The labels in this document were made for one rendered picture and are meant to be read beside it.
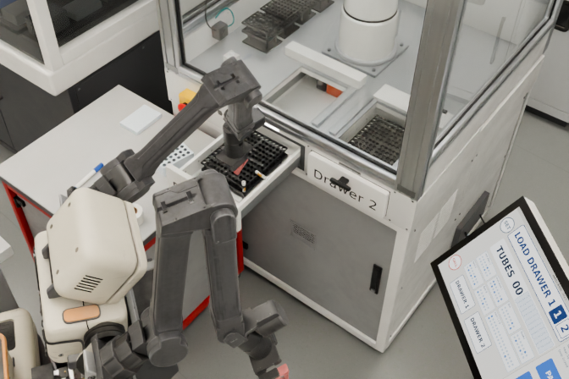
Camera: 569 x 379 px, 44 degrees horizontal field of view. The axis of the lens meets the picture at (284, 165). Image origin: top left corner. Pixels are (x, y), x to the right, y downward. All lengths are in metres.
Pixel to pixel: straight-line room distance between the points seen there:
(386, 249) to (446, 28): 0.89
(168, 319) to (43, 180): 1.20
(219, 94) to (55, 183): 1.07
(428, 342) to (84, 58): 1.72
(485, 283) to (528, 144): 2.07
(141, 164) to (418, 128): 0.74
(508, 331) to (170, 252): 0.86
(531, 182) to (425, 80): 1.87
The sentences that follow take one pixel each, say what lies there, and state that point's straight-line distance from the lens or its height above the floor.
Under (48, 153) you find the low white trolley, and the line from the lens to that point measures 2.58.
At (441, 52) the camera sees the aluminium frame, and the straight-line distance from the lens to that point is 1.76.
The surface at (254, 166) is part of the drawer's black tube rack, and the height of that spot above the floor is 0.90.
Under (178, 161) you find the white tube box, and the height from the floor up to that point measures 0.80.
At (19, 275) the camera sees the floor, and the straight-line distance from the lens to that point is 3.24.
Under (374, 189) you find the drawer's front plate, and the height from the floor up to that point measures 0.92.
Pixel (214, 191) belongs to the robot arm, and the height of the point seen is 1.63.
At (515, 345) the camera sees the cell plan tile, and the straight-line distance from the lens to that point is 1.73.
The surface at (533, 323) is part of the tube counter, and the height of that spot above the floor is 1.11.
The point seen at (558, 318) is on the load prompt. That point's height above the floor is 1.15.
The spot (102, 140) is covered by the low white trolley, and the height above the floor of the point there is 0.76.
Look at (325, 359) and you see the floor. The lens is 2.85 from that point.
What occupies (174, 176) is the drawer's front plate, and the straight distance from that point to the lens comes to 2.20.
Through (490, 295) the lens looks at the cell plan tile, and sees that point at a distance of 1.80.
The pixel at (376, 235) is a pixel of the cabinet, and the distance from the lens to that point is 2.33.
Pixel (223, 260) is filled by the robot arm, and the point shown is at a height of 1.46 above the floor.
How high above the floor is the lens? 2.49
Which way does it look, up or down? 46 degrees down
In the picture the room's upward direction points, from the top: 1 degrees clockwise
